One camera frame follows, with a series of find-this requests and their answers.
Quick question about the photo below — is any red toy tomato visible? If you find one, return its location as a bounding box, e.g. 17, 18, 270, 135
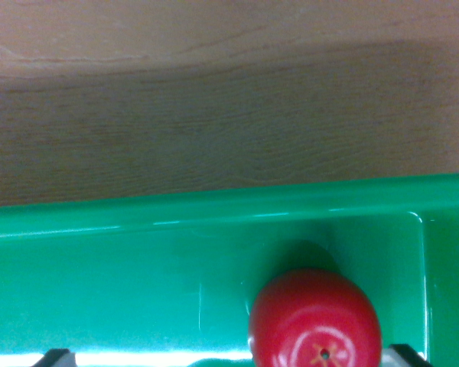
247, 268, 383, 367

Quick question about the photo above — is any green plastic bin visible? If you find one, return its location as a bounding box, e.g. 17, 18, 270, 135
0, 172, 459, 367

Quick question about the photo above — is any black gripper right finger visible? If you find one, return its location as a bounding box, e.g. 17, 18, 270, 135
381, 343, 434, 367

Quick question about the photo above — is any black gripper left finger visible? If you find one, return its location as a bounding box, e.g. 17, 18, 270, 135
32, 348, 79, 367

